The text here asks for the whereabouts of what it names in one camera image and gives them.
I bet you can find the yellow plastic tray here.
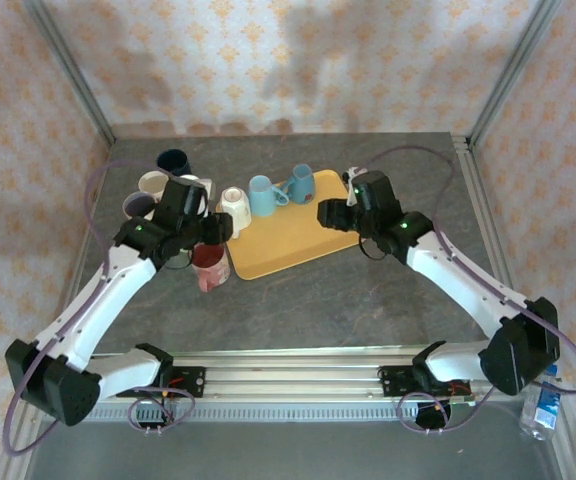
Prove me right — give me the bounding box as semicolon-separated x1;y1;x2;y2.
225;168;369;282

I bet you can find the navy blue mug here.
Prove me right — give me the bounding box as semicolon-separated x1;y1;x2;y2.
155;148;193;176

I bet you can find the aluminium upright frame post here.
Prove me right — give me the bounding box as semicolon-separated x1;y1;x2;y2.
20;0;117;146
467;0;564;149

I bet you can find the blue mug with red print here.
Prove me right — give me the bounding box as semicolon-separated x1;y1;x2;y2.
281;163;315;205

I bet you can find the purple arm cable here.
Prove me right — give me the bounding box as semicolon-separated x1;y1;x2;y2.
350;144;576;435
1;159;197;457

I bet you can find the aluminium lower frame bar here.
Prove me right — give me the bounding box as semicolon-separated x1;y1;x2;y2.
0;402;45;480
550;399;576;480

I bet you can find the light pink cream mug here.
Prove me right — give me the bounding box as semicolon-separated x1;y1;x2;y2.
137;170;169;201

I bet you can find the light blue mug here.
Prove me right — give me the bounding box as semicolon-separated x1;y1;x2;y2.
247;174;290;217

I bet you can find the aluminium side rail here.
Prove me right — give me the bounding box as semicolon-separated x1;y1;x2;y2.
450;133;542;361
50;139;117;361

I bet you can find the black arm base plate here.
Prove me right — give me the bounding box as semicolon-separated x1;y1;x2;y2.
377;364;472;400
116;366;206;400

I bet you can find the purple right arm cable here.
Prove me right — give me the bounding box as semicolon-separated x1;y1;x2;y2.
350;144;576;435

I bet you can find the red-pink floral mug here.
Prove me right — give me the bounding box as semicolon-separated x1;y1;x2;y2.
191;243;232;294

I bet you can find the clear plastic water bottle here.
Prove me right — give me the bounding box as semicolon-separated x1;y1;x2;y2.
519;364;564;441

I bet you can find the grey slotted cable duct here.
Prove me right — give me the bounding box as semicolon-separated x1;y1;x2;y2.
42;405;519;422

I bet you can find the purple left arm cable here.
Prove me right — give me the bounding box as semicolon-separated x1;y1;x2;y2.
1;159;197;457

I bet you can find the white mug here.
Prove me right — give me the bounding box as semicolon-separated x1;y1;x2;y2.
217;186;253;240

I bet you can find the aluminium mounting rail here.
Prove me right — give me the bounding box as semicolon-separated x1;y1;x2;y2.
21;348;539;404

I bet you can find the lavender purple mug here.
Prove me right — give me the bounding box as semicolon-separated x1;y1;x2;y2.
122;192;157;221

